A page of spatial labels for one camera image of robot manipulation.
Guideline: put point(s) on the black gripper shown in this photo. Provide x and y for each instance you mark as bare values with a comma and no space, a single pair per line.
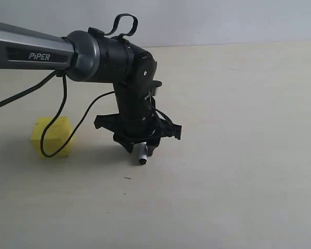
148,130

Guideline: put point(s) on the black and white marker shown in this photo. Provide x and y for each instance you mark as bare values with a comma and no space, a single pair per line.
142,153

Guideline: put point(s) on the yellow foam cube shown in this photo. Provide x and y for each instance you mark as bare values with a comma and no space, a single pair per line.
55,137

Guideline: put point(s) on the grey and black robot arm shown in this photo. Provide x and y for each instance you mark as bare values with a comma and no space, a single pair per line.
96,56

